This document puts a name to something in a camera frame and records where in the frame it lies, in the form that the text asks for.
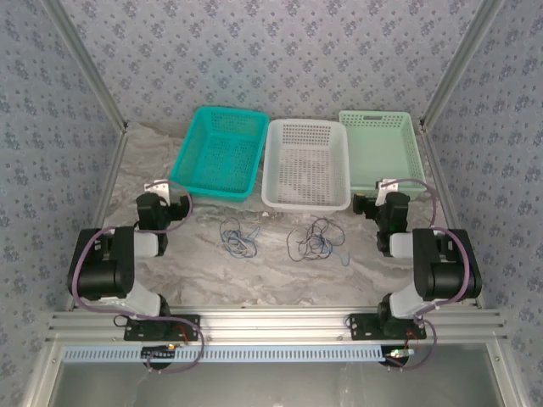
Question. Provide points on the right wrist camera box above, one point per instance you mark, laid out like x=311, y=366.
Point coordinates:
x=387, y=188

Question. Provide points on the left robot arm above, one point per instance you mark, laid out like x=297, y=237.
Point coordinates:
x=102, y=271

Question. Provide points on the aluminium side rail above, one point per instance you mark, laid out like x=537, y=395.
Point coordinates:
x=102, y=212
x=432, y=152

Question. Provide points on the mint green plastic basket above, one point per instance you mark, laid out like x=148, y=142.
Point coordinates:
x=382, y=148

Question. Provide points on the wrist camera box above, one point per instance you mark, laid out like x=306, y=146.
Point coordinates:
x=158, y=188
x=387, y=188

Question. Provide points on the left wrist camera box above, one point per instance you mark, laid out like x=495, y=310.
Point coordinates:
x=158, y=188

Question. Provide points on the small circuit board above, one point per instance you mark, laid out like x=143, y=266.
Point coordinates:
x=159, y=351
x=399, y=354

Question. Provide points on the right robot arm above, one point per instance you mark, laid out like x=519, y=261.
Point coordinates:
x=445, y=271

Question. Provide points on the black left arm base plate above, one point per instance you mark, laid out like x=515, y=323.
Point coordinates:
x=136, y=332

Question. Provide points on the teal plastic basket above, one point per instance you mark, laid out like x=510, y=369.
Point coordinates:
x=220, y=148

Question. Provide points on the white plastic basket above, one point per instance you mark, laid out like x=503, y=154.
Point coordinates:
x=305, y=165

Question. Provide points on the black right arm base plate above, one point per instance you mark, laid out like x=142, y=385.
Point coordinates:
x=360, y=328

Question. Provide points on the aluminium frame post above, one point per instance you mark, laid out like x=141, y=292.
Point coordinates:
x=90, y=63
x=457, y=63

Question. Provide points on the aluminium front rail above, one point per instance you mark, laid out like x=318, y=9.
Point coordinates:
x=271, y=322

